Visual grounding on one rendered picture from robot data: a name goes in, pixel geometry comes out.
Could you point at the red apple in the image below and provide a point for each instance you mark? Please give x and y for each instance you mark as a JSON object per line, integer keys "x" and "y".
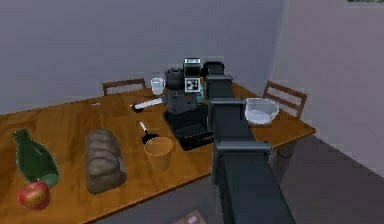
{"x": 34, "y": 196}

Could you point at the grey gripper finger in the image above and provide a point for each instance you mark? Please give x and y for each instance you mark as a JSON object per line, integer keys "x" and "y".
{"x": 148, "y": 103}

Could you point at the small pink flat item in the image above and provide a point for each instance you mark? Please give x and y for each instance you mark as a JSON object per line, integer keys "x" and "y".
{"x": 95, "y": 104}

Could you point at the clear glass cup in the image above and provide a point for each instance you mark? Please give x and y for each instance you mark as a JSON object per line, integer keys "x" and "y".
{"x": 157, "y": 86}

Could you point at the brown bread loaf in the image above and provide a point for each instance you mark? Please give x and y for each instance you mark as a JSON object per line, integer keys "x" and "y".
{"x": 104, "y": 161}

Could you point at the green glass bottle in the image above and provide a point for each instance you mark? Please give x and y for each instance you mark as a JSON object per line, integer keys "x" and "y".
{"x": 33, "y": 158}

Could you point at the brown cardboard box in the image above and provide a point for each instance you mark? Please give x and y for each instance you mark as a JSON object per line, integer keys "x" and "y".
{"x": 189, "y": 218}

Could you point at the brown wooden table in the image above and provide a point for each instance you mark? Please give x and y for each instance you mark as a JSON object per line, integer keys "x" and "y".
{"x": 70, "y": 133}

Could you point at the orange paper cup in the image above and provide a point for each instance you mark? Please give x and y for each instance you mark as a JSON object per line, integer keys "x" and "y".
{"x": 159, "y": 153}

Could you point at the clear glass bowl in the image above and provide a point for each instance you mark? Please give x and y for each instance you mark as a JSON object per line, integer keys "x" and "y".
{"x": 261, "y": 111}

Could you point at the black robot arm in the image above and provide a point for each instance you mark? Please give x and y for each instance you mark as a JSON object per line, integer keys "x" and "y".
{"x": 248, "y": 186}

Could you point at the brown wooden chair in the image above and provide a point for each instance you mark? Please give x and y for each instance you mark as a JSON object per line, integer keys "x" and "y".
{"x": 123, "y": 85}
{"x": 288, "y": 96}

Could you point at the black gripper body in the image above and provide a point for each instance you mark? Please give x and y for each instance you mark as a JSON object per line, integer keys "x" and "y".
{"x": 180, "y": 100}

